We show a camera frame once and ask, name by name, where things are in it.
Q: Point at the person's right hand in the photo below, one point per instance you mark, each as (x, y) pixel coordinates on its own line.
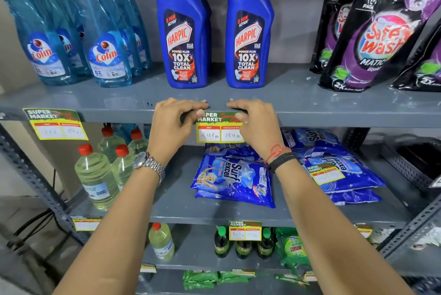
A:
(263, 132)

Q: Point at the person's left hand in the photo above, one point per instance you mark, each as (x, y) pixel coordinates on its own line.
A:
(162, 132)

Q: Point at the person's right thumb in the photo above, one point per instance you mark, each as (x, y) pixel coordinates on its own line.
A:
(243, 124)

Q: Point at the person's left thumb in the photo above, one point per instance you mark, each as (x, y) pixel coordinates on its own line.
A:
(191, 117)

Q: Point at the yellow green price tag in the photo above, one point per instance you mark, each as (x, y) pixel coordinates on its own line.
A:
(245, 231)
(325, 173)
(220, 131)
(148, 268)
(364, 231)
(55, 126)
(86, 224)

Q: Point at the person's left forearm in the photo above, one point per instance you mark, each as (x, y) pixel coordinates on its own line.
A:
(113, 236)

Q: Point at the person's right forearm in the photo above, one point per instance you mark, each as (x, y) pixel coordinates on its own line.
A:
(330, 236)

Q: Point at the blue detergent powder packet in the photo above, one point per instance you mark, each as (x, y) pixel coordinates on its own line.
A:
(355, 196)
(358, 174)
(234, 177)
(310, 141)
(230, 148)

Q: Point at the black wristband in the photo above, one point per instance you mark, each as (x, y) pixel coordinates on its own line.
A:
(282, 160)

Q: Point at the grey metal shelf rack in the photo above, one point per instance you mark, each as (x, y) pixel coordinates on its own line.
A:
(293, 98)

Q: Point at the clear red-capped liquid bottle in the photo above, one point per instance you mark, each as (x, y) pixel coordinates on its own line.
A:
(123, 167)
(96, 177)
(161, 243)
(110, 141)
(137, 143)

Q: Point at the silver metal wristwatch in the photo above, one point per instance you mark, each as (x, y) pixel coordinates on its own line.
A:
(150, 163)

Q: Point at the blue toilet cleaner bottle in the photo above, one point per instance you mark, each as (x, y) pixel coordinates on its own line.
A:
(248, 36)
(182, 36)

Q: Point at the row of blue spray bottles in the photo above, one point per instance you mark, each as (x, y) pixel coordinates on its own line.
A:
(103, 46)

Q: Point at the dark green-capped bottle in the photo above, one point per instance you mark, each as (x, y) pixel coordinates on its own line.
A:
(266, 244)
(243, 249)
(221, 243)

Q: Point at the green detergent bar packet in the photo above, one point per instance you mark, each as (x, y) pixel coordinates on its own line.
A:
(293, 248)

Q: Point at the black purple detergent pouch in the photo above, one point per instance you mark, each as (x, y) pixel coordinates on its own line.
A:
(423, 70)
(379, 36)
(330, 22)

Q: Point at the green flat packet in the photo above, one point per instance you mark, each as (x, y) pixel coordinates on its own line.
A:
(232, 277)
(291, 280)
(199, 279)

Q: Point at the grey perforated metal basket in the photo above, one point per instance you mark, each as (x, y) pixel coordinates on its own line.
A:
(413, 160)

